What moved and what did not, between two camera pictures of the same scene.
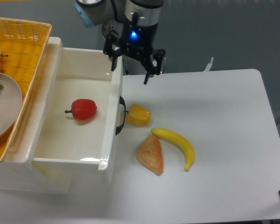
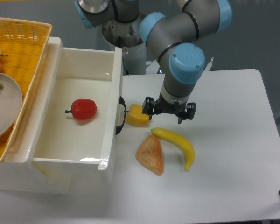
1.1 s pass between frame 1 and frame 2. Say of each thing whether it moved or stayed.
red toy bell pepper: stayed
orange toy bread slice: stayed
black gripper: moved
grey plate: stayed
